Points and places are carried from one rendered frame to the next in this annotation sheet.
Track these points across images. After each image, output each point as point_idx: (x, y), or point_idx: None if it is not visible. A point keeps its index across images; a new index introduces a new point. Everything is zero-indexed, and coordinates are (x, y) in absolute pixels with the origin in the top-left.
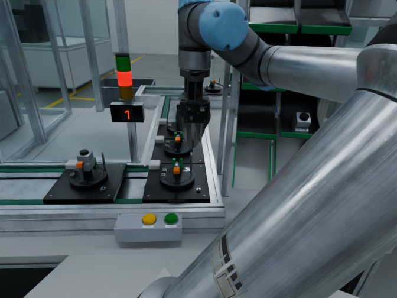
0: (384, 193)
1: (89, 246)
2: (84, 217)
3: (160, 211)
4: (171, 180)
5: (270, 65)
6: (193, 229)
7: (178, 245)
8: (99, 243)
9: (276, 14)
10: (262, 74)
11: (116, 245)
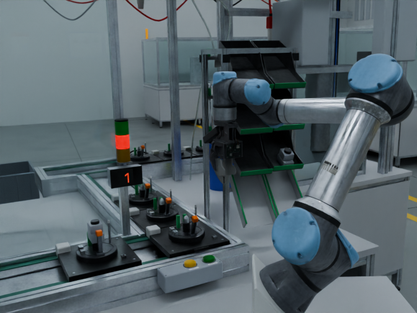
0: (363, 130)
1: (135, 310)
2: (124, 281)
3: (194, 258)
4: (185, 235)
5: (285, 110)
6: (223, 272)
7: (217, 287)
8: (143, 305)
9: (251, 76)
10: (279, 116)
11: (161, 302)
